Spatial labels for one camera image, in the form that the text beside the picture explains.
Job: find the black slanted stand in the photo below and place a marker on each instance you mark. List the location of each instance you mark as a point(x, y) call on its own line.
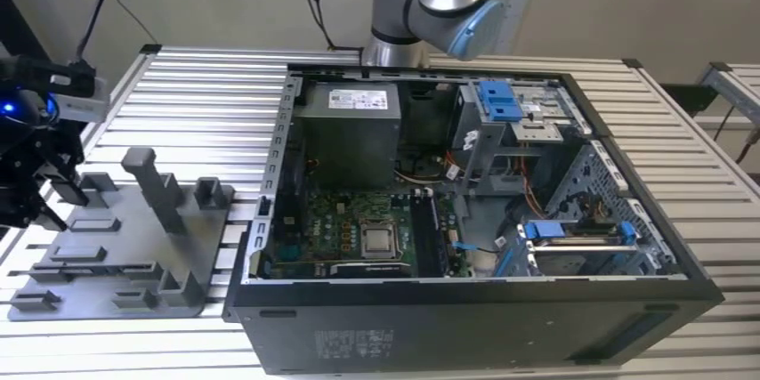
point(24, 24)

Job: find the metal slat side table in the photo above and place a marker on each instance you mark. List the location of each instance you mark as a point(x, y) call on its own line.
point(739, 86)

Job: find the black box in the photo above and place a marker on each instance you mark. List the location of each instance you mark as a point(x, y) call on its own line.
point(688, 99)

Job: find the black case fan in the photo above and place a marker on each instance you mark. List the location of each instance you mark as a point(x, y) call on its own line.
point(293, 193)

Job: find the silver CPU chip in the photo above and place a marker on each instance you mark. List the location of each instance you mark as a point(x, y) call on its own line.
point(380, 243)

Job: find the blue drive cage latch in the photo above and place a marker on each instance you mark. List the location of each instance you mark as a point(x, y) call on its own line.
point(496, 104)

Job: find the blue disk carrier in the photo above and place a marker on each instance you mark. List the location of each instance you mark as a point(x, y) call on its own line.
point(545, 229)

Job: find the green motherboard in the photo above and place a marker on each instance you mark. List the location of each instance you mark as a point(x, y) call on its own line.
point(332, 220)

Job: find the grey parts rack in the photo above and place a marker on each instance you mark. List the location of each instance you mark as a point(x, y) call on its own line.
point(83, 295)

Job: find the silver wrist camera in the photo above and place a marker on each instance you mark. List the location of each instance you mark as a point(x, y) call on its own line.
point(83, 106)

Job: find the CPU socket metal frame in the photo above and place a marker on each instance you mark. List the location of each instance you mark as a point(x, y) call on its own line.
point(380, 223)

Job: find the silver power supply unit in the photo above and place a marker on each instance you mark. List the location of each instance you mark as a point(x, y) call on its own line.
point(347, 144)

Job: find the metal disk bay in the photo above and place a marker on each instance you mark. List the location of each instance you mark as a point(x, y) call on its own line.
point(569, 260)

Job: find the black graphics card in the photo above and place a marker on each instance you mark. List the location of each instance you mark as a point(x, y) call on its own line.
point(368, 269)

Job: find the black PC case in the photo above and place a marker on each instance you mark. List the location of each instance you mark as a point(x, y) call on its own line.
point(415, 331)

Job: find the grey optical drive cage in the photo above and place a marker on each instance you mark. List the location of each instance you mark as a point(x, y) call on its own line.
point(487, 144)

